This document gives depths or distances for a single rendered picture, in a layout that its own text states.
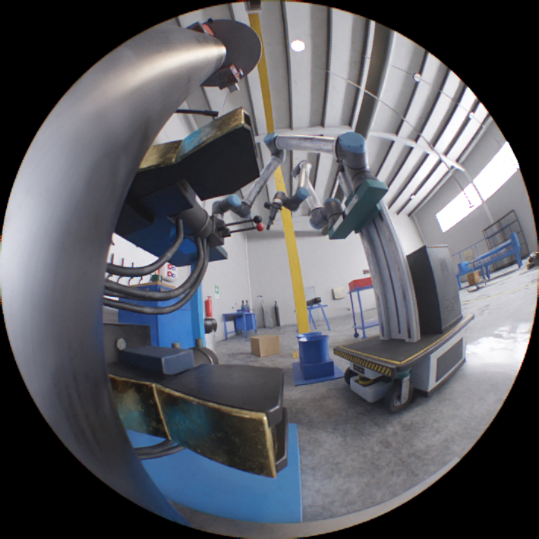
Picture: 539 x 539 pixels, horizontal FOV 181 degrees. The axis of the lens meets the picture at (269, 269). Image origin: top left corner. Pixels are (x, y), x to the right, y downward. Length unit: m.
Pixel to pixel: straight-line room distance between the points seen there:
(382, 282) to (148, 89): 1.31
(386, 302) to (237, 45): 1.99
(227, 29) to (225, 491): 1.99
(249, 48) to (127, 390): 1.57
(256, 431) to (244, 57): 1.54
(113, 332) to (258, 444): 0.33
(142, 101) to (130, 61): 0.04
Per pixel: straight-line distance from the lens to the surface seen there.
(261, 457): 0.19
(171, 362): 0.33
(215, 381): 0.25
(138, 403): 0.29
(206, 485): 0.63
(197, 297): 1.08
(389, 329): 1.29
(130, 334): 0.43
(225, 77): 1.14
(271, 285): 10.88
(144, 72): 0.16
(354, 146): 0.99
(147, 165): 0.41
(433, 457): 0.81
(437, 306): 1.13
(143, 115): 0.15
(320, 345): 1.52
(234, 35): 1.45
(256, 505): 0.56
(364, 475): 0.75
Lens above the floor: 0.61
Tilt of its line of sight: 16 degrees up
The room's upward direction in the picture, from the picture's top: 7 degrees counter-clockwise
